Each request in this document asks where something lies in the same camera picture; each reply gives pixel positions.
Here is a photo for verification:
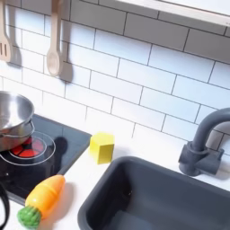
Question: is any black stove top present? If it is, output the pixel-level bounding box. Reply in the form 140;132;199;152
0;113;93;207

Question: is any wooden slotted spatula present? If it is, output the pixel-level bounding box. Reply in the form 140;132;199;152
0;0;13;63

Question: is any thin black cable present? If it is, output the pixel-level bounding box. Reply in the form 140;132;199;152
0;182;11;230

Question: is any wooden spoon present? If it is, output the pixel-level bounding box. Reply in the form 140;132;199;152
46;0;65;77

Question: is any orange toy carrot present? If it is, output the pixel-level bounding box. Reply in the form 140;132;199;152
16;174;66;230

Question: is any dark grey tap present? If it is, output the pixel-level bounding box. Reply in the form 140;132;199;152
178;107;230;177

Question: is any yellow block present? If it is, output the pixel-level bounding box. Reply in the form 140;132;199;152
89;131;116;165

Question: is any dark grey sink basin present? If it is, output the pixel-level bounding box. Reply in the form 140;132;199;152
77;155;230;230

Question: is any white shelf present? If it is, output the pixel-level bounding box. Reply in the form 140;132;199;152
115;0;230;28

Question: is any steel pot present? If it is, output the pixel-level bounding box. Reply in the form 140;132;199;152
0;91;36;153

